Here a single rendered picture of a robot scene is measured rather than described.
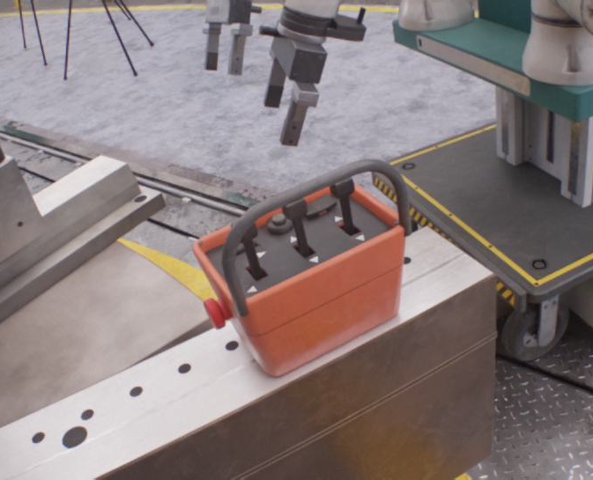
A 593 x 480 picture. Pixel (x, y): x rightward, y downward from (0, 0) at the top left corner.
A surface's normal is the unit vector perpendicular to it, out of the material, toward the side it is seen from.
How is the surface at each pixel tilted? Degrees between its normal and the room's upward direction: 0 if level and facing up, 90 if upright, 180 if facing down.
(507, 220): 0
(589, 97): 90
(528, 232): 0
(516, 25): 90
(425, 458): 90
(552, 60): 68
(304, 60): 97
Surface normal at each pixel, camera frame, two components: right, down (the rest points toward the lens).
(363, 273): 0.48, 0.54
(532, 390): -0.19, -0.80
